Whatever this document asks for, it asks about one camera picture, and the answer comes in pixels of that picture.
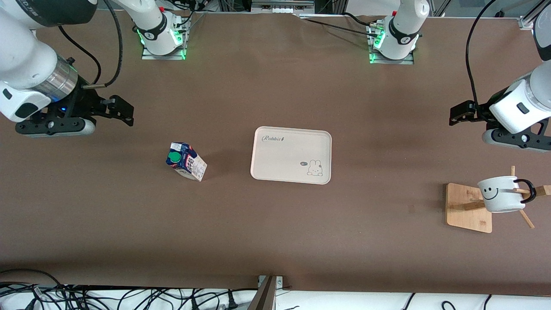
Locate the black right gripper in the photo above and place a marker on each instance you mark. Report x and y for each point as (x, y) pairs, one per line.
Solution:
(84, 102)

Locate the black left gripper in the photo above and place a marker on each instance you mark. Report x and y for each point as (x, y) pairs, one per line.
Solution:
(480, 111)

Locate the milk carton with green cap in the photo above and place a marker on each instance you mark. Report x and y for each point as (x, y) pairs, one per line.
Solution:
(189, 165)

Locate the white smiley face cup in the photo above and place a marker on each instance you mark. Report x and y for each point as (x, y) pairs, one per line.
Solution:
(499, 198)

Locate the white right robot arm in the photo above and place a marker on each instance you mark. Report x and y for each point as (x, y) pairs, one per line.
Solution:
(26, 51)

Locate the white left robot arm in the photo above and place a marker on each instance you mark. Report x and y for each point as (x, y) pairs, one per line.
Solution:
(529, 94)

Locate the cream rabbit print tray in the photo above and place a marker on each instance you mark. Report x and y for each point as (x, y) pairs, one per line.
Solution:
(284, 155)

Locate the wooden mug stand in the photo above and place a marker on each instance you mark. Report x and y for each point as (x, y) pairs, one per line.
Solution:
(467, 206)

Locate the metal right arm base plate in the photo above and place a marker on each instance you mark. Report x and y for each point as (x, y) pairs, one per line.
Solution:
(148, 55)

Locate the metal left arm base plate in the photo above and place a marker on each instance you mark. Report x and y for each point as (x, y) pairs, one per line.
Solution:
(387, 62)

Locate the silver corner bracket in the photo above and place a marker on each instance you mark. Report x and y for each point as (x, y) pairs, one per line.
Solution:
(527, 22)

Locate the silver aluminium frame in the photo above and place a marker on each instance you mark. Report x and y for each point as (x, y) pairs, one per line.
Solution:
(282, 5)

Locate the aluminium profile post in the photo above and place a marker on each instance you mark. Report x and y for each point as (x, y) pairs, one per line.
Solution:
(267, 295)

